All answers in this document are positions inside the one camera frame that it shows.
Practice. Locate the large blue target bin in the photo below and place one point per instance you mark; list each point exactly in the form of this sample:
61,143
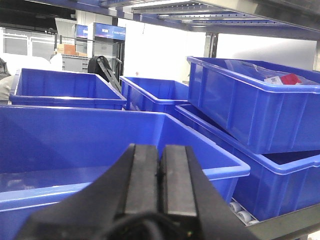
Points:
49,153

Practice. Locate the blue bin centre back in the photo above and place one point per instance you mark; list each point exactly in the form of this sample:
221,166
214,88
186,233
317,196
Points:
153,95

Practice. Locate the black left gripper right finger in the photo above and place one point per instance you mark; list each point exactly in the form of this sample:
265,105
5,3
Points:
195,209

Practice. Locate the blue tilted bin with items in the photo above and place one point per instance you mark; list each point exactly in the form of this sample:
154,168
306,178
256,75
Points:
266,118

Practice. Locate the steel overhead shelf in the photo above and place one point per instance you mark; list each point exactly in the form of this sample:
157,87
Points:
293,19

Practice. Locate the blue bin lower right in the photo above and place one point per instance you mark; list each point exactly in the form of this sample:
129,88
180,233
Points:
278,183

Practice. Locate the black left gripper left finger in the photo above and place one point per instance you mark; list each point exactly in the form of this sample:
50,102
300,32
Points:
83,214

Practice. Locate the blue bin far left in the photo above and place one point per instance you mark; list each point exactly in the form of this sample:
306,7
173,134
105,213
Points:
38,87

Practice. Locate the plastic bag red label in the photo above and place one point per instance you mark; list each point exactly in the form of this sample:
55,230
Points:
266,75

